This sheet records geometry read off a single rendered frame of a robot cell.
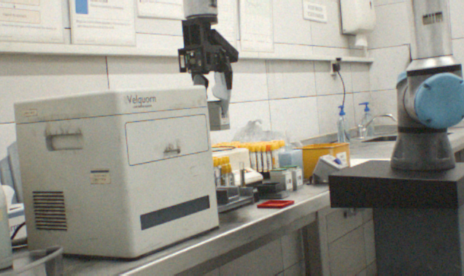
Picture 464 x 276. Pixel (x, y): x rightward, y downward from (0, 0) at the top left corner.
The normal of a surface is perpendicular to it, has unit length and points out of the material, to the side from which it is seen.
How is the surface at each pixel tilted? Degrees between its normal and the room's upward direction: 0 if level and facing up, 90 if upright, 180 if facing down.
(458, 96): 99
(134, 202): 90
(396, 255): 90
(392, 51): 90
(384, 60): 90
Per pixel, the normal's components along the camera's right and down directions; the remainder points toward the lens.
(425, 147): -0.16, -0.22
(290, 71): 0.85, -0.05
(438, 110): -0.03, 0.22
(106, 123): -0.52, 0.09
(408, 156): -0.66, -0.22
